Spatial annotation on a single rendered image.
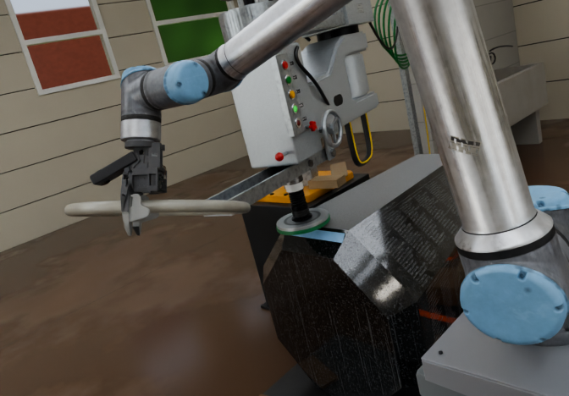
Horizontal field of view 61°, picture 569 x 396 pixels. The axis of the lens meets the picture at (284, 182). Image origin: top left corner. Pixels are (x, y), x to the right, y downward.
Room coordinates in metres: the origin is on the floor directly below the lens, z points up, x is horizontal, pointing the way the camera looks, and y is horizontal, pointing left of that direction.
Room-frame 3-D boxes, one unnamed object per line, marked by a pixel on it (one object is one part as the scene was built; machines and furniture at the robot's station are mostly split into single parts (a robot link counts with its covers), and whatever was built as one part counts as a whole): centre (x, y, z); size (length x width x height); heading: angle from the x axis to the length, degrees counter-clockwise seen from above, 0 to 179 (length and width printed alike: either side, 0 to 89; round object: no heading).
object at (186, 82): (1.10, 0.17, 1.54); 0.12 x 0.12 x 0.09; 53
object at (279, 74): (1.71, -0.09, 1.41); 0.08 x 0.03 x 0.28; 145
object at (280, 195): (2.94, -0.11, 0.76); 0.49 x 0.49 x 0.05; 43
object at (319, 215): (1.83, -0.03, 0.92); 0.21 x 0.21 x 0.01
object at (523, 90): (5.03, -2.35, 0.43); 1.30 x 0.62 x 0.86; 129
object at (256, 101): (1.89, -0.08, 1.36); 0.36 x 0.22 x 0.45; 145
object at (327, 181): (2.72, -0.24, 0.81); 0.20 x 0.10 x 0.05; 51
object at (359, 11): (2.11, -0.24, 1.66); 0.96 x 0.25 x 0.17; 145
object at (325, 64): (2.14, -0.27, 1.35); 0.74 x 0.23 x 0.49; 145
